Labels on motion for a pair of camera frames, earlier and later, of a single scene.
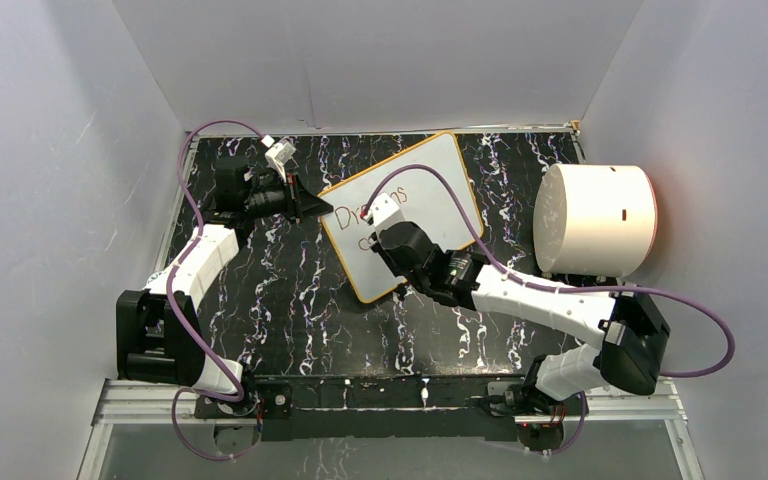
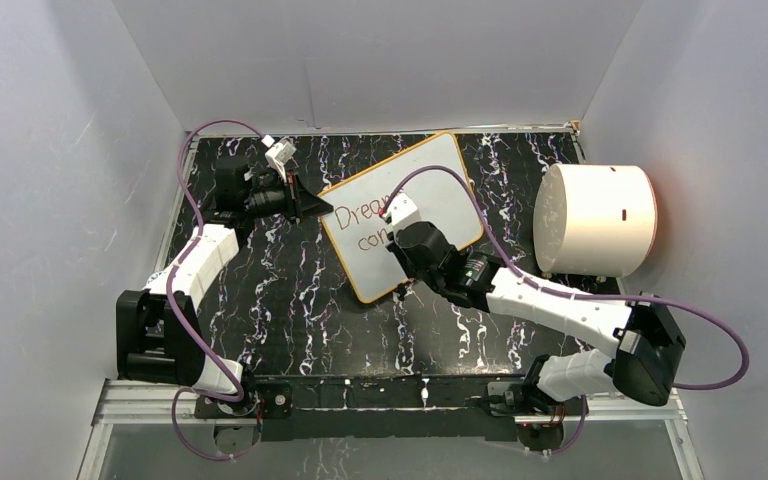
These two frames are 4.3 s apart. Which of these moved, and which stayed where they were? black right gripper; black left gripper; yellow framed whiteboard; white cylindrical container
Moved: black right gripper
Stayed: yellow framed whiteboard; white cylindrical container; black left gripper
